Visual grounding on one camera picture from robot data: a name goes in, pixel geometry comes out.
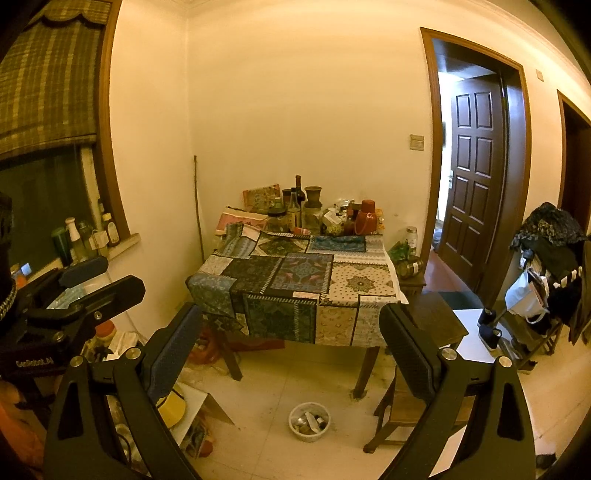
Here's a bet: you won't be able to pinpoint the dark lidded glass jar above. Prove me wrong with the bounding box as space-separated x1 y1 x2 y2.
266 207 290 233

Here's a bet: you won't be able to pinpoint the brown labelled bottle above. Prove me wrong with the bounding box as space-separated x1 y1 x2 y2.
103 212 122 248

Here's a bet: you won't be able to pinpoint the red thermos jug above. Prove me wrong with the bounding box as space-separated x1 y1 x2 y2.
355 199 380 236

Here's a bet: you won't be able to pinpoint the clear glass liquor bottle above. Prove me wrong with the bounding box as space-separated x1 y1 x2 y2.
287 189 301 230

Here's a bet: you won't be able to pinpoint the patterned flat cushion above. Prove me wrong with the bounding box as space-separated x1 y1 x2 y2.
243 184 281 212

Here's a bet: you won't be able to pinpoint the heap of wrappers and packets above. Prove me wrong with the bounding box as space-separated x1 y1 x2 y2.
292 405 329 437

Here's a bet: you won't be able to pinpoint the brown door frame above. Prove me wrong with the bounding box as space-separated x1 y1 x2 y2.
556 89 591 223
420 27 532 302

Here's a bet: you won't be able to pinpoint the pink patterned cloth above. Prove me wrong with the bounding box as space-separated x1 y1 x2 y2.
216 206 269 232

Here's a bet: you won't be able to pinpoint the yellow bowl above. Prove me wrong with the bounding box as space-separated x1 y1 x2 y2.
154 385 188 428

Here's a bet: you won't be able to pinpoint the light wooden stool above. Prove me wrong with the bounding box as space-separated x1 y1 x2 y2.
363 359 477 454

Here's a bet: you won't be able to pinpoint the woven window blind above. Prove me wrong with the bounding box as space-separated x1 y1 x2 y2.
0 0 114 160

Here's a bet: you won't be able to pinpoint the orange-capped bottle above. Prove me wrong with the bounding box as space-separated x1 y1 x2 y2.
94 322 119 352

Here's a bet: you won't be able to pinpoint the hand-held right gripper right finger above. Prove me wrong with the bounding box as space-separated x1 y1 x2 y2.
379 302 539 480

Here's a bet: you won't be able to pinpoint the brown window frame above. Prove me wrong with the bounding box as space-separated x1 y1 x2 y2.
94 0 133 241

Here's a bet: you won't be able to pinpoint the brown panel door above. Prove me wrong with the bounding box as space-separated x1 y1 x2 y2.
438 78 509 288

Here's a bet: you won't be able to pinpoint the white-capped bottle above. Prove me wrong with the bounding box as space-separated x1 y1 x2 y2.
64 217 84 264

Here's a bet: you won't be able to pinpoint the white plastic bowl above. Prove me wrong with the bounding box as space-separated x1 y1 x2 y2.
288 402 332 443

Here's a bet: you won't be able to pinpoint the cardboard sheet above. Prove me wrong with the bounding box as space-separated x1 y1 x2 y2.
175 385 236 445

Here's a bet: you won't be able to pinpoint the person's left forearm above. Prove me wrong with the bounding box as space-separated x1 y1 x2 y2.
0 191 22 334

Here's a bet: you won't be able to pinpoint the glass jars on side stool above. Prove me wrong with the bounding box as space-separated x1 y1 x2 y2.
396 258 426 280

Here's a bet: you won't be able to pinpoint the red floor mat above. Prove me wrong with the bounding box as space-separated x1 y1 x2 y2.
230 336 286 353

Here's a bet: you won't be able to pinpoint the wooden dining table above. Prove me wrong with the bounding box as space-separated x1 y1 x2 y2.
185 222 410 401

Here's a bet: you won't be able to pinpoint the white hanging bag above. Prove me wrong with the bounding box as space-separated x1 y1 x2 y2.
504 270 550 325

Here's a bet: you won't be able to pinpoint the thin wooden stick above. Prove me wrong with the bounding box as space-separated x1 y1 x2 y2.
193 155 206 260

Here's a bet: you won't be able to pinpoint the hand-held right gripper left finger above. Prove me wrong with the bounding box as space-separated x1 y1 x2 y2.
43 301 204 480

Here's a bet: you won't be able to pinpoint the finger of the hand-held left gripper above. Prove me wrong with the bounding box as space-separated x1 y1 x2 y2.
22 255 110 306
27 274 147 345

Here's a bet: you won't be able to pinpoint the green bottle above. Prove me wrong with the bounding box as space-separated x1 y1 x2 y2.
51 226 70 267

